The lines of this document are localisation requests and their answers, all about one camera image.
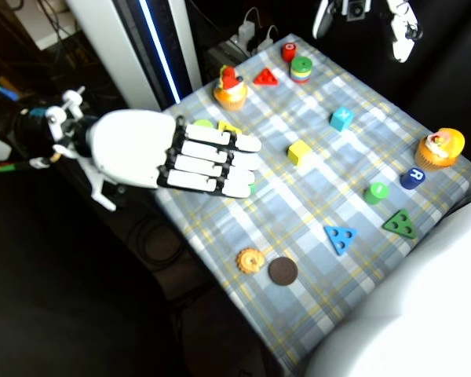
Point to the golden butter cookie toy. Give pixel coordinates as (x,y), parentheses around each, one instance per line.
(251,260)

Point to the white power strip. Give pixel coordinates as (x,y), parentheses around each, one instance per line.
(239,42)

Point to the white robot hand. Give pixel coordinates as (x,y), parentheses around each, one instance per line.
(401,35)
(129,147)

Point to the blue letter R cylinder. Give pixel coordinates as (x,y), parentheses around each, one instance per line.
(413,178)

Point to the large white rounded shell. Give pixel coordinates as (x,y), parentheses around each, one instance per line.
(416,314)

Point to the green wooden cylinder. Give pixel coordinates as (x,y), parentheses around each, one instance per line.
(376,193)

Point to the small grey wrist camera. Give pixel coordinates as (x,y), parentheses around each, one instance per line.
(355,9)

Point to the green wooden cube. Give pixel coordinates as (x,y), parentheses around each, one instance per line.
(253,189)

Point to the green three-hole triangle block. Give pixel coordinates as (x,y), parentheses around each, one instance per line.
(394,229)

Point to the white column with blue light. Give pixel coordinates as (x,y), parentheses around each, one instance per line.
(110,47)

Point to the blue plaid tablecloth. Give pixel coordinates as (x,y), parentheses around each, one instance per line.
(298,196)

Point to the blue letter K cube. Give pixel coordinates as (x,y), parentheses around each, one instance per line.
(341,118)

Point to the white power adapter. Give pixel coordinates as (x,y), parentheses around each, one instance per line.
(246,31)

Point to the red letter O cylinder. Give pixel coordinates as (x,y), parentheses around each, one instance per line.
(289,52)

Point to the yellow three-hole triangle block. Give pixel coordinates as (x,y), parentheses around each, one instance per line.
(227,127)

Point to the chocolate sandwich cookie toy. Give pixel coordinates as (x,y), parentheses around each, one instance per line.
(283,271)

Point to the white box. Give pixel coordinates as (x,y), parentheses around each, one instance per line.
(35,23)

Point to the orange cream toy cupcake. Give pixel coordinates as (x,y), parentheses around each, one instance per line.
(439,149)

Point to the blue three-hole triangle block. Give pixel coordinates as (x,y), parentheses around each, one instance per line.
(333,235)

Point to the strawberry toy cupcake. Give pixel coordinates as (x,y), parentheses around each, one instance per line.
(231,92)

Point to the red three-hole triangle block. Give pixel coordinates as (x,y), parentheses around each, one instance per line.
(266,78)

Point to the yellow wooden cube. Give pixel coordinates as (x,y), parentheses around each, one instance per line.
(299,152)

